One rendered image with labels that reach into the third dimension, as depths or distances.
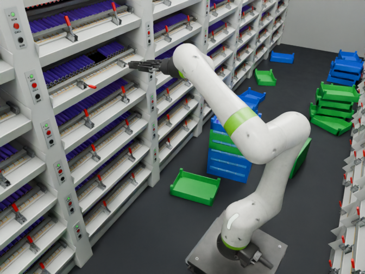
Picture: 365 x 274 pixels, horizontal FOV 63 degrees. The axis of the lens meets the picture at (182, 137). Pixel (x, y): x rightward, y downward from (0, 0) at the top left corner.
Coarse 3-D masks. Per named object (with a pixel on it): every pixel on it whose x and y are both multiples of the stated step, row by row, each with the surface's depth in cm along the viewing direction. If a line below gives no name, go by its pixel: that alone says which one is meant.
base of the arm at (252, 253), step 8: (224, 248) 130; (248, 248) 128; (256, 248) 128; (224, 256) 131; (232, 256) 129; (240, 256) 128; (248, 256) 126; (256, 256) 127; (248, 264) 128; (264, 264) 126; (272, 264) 126
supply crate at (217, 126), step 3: (261, 114) 204; (213, 117) 204; (216, 117) 212; (213, 120) 198; (213, 123) 199; (216, 123) 198; (219, 123) 207; (210, 126) 201; (213, 126) 200; (216, 126) 199; (219, 126) 198; (213, 129) 202; (216, 129) 201; (219, 129) 200; (222, 129) 199; (225, 132) 199
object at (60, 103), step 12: (120, 36) 158; (144, 48) 154; (132, 60) 152; (108, 72) 140; (120, 72) 144; (96, 84) 131; (108, 84) 141; (60, 96) 120; (72, 96) 122; (84, 96) 129; (60, 108) 118
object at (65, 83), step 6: (132, 48) 155; (120, 54) 148; (126, 54) 151; (108, 60) 142; (114, 60) 144; (96, 66) 136; (102, 66) 138; (108, 66) 141; (84, 72) 130; (90, 72) 132; (96, 72) 135; (72, 78) 125; (78, 78) 127; (60, 84) 121; (66, 84) 122; (72, 84) 125; (48, 90) 116; (54, 90) 118; (60, 90) 120; (66, 90) 122; (54, 96) 117
